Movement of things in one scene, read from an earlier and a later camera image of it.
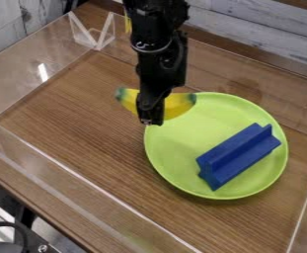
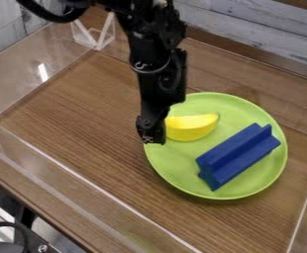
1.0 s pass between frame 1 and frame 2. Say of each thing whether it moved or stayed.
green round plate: stayed
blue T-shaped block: stayed
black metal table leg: stayed
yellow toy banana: moved
